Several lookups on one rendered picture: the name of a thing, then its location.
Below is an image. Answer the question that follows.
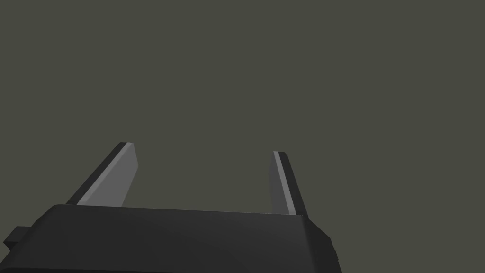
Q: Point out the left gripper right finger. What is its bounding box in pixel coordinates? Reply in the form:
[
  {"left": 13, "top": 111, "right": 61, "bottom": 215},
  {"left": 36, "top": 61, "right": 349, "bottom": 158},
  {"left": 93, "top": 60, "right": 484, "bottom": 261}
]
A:
[{"left": 269, "top": 151, "right": 309, "bottom": 218}]

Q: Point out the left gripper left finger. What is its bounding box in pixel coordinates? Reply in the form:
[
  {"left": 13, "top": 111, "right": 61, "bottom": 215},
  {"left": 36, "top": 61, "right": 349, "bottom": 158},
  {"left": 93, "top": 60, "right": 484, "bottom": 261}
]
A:
[{"left": 66, "top": 142, "right": 139, "bottom": 208}]

